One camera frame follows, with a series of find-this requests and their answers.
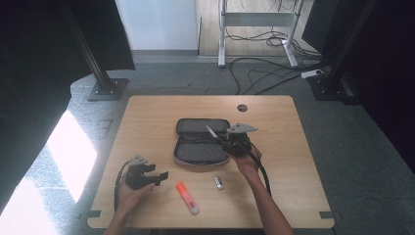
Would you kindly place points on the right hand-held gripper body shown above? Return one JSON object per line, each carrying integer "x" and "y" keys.
{"x": 239, "y": 138}

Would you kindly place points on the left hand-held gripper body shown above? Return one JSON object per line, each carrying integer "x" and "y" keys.
{"x": 135, "y": 176}

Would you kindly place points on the person's left hand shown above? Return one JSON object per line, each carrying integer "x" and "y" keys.
{"x": 130, "y": 197}

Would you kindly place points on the person's right hand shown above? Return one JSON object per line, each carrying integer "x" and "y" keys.
{"x": 246, "y": 163}

